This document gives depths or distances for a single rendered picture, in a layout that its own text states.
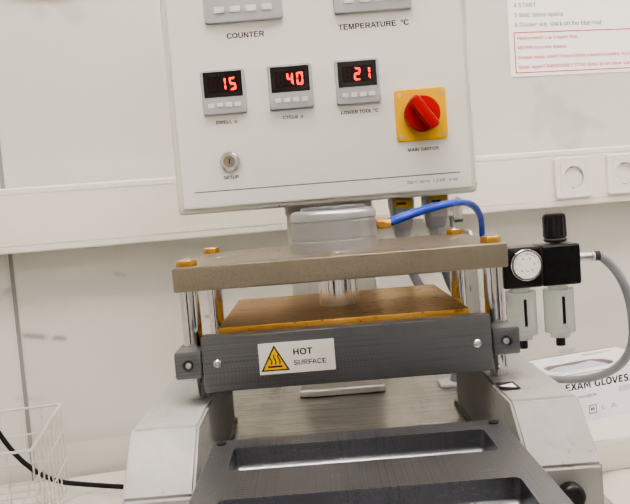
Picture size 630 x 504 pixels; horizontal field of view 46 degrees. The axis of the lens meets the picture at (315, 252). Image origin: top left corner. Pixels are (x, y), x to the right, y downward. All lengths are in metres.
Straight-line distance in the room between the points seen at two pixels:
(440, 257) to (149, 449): 0.27
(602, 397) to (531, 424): 0.66
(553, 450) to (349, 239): 0.24
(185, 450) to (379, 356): 0.17
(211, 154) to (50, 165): 0.47
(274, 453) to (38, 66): 0.87
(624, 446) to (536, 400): 0.58
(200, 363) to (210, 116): 0.32
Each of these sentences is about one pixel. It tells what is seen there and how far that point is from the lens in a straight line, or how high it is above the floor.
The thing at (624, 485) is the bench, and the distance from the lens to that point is 1.09.
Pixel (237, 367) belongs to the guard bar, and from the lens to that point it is 0.59.
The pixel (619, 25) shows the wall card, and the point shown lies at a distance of 1.50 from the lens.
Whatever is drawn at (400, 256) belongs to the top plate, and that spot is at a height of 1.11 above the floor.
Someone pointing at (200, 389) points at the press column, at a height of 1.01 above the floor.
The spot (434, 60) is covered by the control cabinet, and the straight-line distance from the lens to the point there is 0.83.
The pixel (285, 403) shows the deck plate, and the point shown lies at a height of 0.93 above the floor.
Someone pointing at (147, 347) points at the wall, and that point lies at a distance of 1.24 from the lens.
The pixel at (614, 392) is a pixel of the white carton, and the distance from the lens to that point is 1.22.
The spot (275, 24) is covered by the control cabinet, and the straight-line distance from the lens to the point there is 0.83.
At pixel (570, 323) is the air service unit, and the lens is 0.86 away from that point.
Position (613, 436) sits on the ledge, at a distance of 1.14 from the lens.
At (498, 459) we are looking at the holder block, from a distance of 0.46.
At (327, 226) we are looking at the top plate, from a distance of 0.64.
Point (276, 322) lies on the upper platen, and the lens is 0.60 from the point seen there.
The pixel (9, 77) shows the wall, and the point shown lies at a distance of 1.26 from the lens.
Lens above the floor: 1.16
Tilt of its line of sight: 4 degrees down
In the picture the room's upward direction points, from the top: 5 degrees counter-clockwise
